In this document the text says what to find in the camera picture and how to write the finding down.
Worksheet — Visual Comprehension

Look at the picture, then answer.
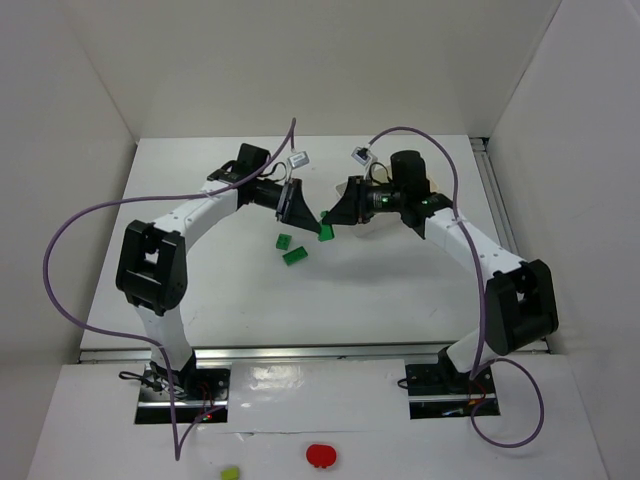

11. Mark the dark green curved lego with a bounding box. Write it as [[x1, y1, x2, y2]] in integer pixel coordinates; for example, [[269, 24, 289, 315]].
[[317, 224, 335, 242]]

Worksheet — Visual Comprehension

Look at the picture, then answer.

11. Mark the dark green square lego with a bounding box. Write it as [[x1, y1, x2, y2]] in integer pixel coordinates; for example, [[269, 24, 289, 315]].
[[275, 234, 292, 251]]

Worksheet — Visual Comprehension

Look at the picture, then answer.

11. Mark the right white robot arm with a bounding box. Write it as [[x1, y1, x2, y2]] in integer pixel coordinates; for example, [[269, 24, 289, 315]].
[[322, 150, 558, 387]]

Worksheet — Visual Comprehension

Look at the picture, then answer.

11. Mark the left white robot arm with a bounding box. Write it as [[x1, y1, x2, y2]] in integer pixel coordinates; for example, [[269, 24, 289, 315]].
[[116, 143, 321, 390]]

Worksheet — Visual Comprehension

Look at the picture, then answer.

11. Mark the white divided plastic bin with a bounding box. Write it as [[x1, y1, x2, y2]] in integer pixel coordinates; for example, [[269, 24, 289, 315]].
[[361, 176, 452, 239]]

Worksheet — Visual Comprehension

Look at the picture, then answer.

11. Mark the red round lego piece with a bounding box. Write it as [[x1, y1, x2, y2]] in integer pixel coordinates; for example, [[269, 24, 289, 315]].
[[305, 444, 337, 469]]

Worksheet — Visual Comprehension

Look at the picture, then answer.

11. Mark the light green floor lego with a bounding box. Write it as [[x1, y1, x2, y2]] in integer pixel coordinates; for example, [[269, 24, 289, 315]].
[[220, 466, 240, 480]]

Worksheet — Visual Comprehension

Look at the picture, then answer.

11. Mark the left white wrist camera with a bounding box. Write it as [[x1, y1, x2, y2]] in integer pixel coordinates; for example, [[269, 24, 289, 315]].
[[287, 151, 310, 170]]

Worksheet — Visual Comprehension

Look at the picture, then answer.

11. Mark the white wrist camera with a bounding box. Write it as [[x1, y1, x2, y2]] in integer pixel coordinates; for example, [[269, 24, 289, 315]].
[[287, 151, 310, 170], [351, 147, 376, 166]]

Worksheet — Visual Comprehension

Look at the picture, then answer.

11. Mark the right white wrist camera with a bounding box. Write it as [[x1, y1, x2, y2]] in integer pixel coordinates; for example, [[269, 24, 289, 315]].
[[351, 147, 376, 166]]

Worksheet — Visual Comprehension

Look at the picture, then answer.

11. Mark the aluminium rail right side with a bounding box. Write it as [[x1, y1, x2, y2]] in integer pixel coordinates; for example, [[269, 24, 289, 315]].
[[470, 138, 557, 354]]

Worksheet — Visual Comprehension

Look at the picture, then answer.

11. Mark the aluminium rail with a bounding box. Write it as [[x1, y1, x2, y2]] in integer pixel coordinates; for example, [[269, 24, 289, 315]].
[[78, 342, 449, 364], [470, 138, 557, 354]]

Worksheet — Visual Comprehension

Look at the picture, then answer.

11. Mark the aluminium rail front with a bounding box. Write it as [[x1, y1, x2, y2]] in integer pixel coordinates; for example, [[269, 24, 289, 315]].
[[78, 342, 449, 364]]

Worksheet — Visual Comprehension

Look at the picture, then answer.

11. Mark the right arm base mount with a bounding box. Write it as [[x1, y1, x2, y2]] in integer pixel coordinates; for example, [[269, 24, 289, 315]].
[[397, 364, 500, 420]]

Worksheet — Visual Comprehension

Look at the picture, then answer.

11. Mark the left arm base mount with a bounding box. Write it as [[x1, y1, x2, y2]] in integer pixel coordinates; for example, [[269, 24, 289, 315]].
[[118, 366, 231, 425]]

